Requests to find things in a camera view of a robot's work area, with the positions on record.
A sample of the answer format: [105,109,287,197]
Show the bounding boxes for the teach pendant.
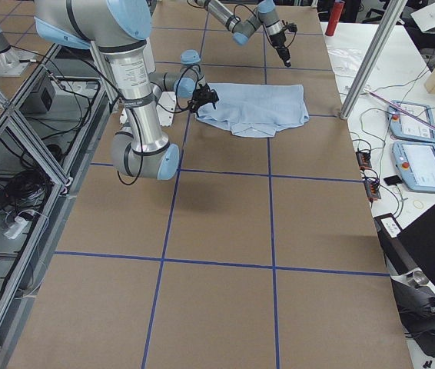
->
[392,141,435,194]
[388,100,435,143]

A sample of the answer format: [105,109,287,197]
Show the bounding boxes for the far teach pendant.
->
[388,100,435,143]

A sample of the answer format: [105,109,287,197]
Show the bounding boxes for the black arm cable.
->
[171,65,203,116]

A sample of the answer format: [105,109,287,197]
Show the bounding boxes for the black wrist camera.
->
[194,85,219,109]
[283,23,297,34]

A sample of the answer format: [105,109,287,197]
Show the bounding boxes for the light blue button-up shirt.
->
[196,83,310,138]

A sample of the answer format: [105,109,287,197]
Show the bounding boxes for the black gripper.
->
[270,32,291,68]
[188,91,208,113]

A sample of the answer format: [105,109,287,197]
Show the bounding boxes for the grey aluminium post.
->
[339,0,407,120]

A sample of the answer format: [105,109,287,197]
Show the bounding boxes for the aluminium frame rail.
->
[0,45,108,368]

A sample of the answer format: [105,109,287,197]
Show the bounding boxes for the red bottle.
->
[324,0,345,37]

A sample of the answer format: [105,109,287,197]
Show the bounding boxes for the near teach pendant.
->
[392,141,435,194]

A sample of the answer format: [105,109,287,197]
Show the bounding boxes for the black laptop with label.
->
[374,204,435,286]

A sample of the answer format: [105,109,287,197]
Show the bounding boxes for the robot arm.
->
[191,0,297,68]
[35,1,218,180]

